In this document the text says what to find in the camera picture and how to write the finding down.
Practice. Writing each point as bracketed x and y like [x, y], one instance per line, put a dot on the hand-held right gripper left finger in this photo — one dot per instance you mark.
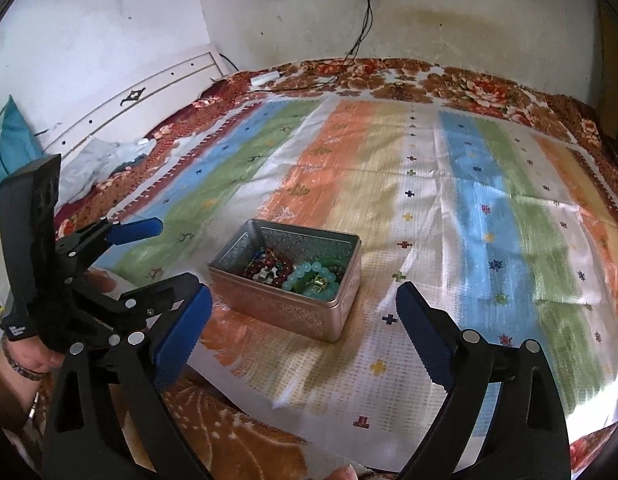
[184, 330]

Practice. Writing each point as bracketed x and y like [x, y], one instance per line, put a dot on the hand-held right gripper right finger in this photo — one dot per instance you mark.
[424, 335]

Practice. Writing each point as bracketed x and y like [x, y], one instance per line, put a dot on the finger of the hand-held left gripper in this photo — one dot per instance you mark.
[136, 230]
[159, 292]

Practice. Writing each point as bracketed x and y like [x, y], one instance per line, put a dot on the embossed metal tin box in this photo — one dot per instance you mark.
[289, 317]

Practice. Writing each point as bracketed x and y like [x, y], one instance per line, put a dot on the green bangle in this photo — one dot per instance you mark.
[325, 261]

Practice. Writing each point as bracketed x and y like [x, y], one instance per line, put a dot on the person's left hand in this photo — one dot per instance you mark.
[36, 357]

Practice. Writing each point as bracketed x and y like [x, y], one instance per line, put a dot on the grey crumpled cloth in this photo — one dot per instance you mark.
[94, 160]

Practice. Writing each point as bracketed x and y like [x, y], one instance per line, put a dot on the teal pillow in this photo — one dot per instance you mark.
[14, 140]

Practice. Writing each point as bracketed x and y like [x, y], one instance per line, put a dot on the white bed headboard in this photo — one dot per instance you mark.
[139, 80]

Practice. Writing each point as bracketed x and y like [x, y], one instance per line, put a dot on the person's bare foot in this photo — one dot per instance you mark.
[346, 473]

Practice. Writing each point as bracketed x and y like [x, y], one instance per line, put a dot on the dark wooden furniture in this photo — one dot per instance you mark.
[611, 60]

